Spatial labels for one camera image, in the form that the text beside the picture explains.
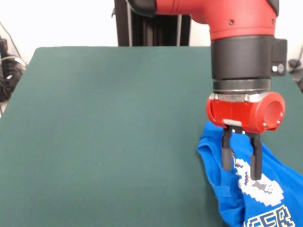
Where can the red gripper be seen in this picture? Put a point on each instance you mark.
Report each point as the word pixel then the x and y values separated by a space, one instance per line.
pixel 246 113

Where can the blue printed t-shirt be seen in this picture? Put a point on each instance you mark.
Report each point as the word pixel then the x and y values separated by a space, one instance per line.
pixel 272 189

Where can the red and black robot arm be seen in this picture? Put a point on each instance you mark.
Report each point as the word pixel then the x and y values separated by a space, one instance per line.
pixel 236 35

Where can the black chair base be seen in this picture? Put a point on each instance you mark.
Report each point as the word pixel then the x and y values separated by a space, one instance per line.
pixel 294 63

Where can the dark green table cloth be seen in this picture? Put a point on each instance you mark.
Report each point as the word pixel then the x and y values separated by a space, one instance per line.
pixel 94 142

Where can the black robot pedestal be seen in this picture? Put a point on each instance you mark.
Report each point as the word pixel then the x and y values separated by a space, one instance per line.
pixel 154 30

